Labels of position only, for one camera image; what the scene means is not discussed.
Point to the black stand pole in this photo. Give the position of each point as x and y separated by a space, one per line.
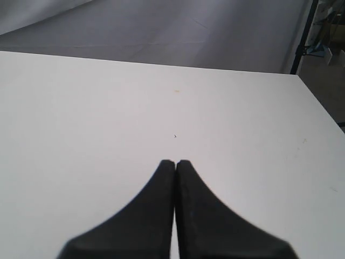
300 50

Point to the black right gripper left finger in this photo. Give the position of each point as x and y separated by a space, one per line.
142 229

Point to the grey backdrop cloth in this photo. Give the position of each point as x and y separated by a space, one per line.
259 36

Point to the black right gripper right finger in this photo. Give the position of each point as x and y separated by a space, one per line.
207 228

